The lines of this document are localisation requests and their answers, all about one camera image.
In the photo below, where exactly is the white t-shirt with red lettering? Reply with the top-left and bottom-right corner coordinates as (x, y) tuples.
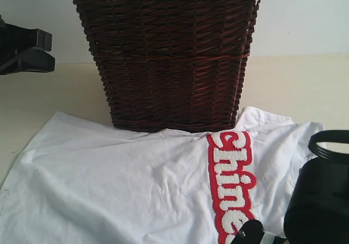
(1, 107), (324, 243)

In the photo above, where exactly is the dark brown wicker basket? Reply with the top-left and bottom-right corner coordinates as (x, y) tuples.
(73, 0), (259, 132)

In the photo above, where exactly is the black right arm ribbon cable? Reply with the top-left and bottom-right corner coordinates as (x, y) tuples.
(309, 130), (349, 164)

